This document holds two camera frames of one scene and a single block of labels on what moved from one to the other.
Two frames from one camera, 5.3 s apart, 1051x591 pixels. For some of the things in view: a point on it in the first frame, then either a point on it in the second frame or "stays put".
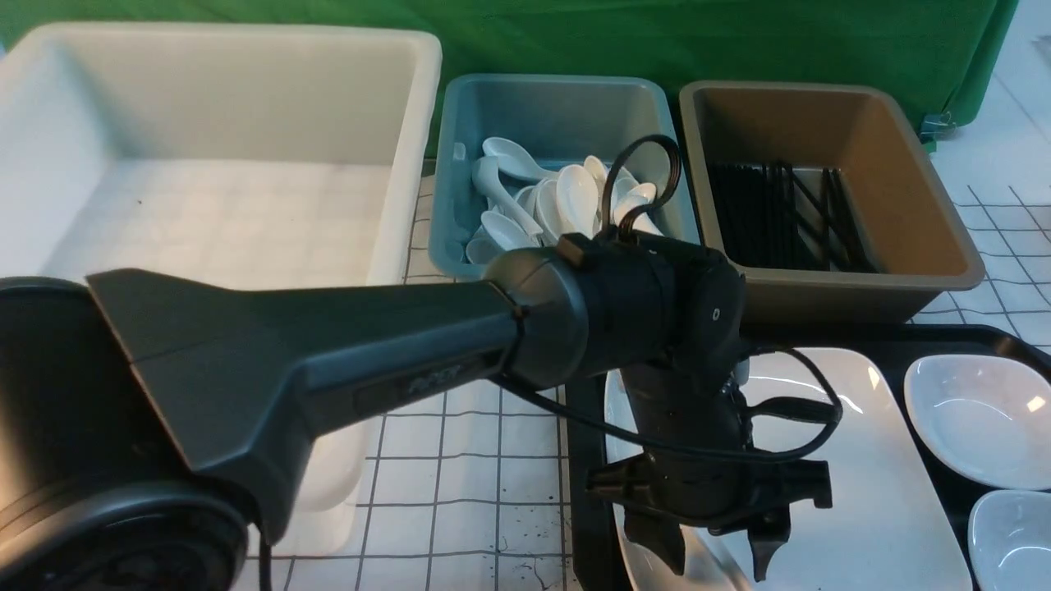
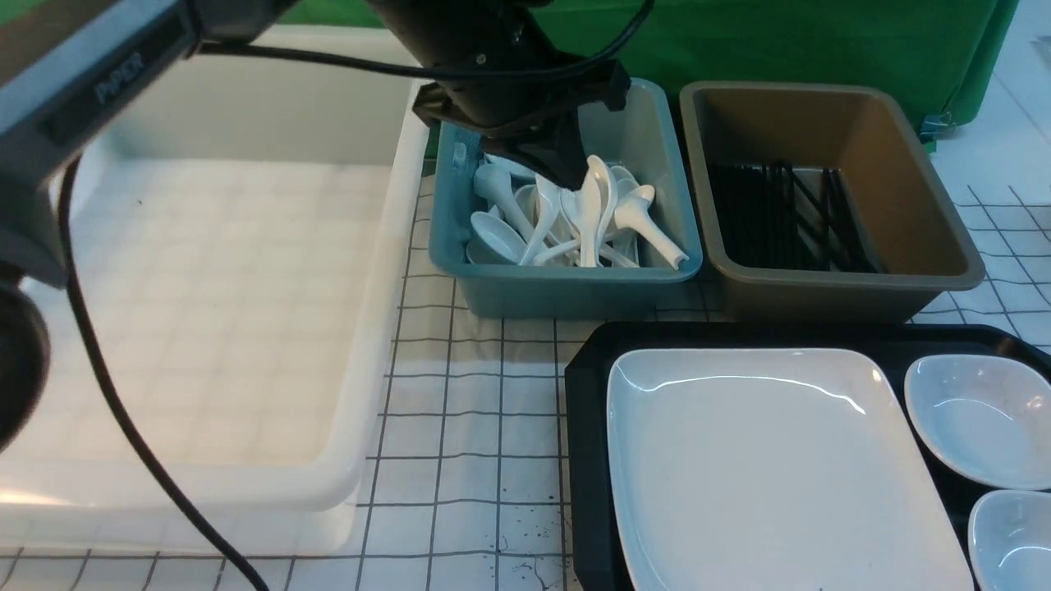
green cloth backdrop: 952,50 stays put
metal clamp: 936,127 stays put
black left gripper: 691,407 -> 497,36
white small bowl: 1009,541 stays put
